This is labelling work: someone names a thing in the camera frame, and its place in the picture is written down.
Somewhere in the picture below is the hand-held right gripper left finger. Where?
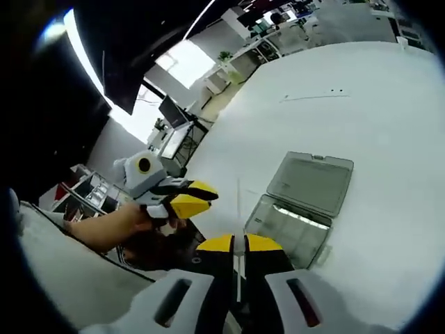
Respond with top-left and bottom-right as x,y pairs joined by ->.
130,233 -> 236,334

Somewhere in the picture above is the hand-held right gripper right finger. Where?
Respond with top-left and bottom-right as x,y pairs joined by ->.
243,232 -> 352,334

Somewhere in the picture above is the clear plastic divider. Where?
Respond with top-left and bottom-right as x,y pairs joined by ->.
314,243 -> 333,269
235,177 -> 244,303

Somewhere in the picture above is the transparent grey box guide fixture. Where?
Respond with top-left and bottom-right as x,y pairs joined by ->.
244,151 -> 355,271

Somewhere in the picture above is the person's left hand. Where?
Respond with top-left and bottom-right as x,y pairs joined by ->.
121,204 -> 179,241

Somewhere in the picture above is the metal shelf rack with bins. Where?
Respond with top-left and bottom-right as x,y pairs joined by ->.
38,163 -> 135,223

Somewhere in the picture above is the black computer monitor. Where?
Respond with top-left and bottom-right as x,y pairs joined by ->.
159,95 -> 188,128

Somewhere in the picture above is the hanging black display panel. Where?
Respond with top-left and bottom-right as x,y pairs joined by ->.
102,48 -> 145,116

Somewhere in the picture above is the person's grey shirt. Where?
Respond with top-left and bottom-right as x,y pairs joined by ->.
15,200 -> 157,330

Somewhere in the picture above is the ceiling light strip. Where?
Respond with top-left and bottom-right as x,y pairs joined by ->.
62,8 -> 114,107

